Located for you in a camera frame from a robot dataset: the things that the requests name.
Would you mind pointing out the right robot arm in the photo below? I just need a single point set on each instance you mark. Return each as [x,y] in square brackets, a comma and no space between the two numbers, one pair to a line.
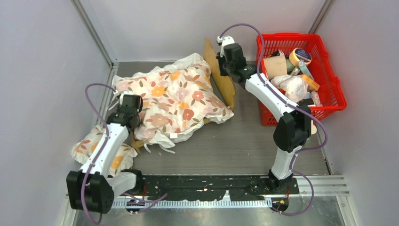
[294,123]

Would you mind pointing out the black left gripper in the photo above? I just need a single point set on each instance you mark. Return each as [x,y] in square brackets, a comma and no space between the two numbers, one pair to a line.
[118,109]

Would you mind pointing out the green bottle with beige cap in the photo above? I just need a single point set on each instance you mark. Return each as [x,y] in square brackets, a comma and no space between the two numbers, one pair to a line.
[313,127]

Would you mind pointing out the large floral cushion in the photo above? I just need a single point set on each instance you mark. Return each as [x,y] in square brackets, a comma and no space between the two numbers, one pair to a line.
[177,99]

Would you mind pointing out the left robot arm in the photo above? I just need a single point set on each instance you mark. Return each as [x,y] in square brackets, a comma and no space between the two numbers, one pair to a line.
[90,188]

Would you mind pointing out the white crumpled plastic bag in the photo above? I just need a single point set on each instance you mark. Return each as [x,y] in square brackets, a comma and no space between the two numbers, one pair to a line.
[294,87]

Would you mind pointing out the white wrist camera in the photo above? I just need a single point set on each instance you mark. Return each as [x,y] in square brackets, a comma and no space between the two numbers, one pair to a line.
[223,41]
[126,98]

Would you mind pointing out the yellow tape roll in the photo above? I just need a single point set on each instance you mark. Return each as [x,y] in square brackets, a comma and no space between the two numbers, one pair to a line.
[299,55]

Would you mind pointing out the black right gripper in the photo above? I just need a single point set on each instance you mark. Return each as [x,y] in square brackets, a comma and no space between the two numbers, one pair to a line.
[220,59]

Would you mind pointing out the red plastic basket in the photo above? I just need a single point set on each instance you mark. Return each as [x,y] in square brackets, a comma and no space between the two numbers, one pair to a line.
[329,98]

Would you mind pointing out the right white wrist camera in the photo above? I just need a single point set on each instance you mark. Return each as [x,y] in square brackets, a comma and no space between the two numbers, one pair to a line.
[223,41]

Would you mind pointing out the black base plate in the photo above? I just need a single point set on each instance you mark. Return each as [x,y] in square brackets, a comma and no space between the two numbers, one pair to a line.
[210,187]

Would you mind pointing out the small floral pillow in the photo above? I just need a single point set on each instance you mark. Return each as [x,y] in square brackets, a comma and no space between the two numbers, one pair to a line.
[115,156]

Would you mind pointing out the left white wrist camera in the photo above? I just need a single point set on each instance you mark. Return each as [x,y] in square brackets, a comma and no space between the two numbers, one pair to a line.
[126,98]

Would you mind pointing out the wooden pet bed frame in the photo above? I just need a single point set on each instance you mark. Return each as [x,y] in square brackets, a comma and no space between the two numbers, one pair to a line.
[221,78]

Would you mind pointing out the aluminium rail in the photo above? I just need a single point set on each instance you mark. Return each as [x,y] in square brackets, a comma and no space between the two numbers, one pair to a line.
[312,186]

